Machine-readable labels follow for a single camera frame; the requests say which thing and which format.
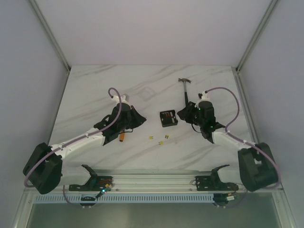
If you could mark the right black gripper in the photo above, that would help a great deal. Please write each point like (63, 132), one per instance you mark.
(185, 113)

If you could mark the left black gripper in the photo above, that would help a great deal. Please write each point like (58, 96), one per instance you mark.
(132, 116)

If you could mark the black fuse box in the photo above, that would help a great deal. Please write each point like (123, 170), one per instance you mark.
(168, 118)

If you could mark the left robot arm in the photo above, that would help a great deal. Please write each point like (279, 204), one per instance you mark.
(50, 166)

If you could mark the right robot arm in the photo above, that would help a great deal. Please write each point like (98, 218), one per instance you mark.
(256, 165)

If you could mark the clear fuse box cover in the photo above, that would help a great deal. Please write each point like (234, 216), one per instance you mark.
(146, 93)

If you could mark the orange handle screwdriver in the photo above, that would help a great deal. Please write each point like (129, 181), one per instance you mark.
(121, 137)

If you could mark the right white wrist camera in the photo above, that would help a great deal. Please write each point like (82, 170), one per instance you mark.
(203, 96)

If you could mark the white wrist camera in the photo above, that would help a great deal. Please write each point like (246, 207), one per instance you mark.
(203, 96)
(122, 99)

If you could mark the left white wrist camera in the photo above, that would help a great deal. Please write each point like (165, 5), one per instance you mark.
(122, 99)

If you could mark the claw hammer black handle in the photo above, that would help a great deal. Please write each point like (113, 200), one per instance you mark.
(185, 81)

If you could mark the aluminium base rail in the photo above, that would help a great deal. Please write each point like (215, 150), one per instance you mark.
(128, 181)

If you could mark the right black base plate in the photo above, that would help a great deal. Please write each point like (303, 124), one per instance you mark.
(208, 183)

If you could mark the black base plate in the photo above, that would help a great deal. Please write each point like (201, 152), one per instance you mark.
(99, 184)
(208, 183)

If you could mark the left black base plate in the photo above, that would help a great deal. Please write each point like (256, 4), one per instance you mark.
(99, 184)

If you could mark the left aluminium frame post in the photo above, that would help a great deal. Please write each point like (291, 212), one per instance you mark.
(50, 36)

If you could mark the aluminium frame post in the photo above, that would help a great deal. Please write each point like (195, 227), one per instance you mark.
(258, 33)
(50, 36)

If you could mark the slotted grey cable duct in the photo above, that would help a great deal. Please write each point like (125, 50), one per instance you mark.
(127, 198)

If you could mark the right aluminium frame post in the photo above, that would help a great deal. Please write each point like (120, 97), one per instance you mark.
(258, 33)

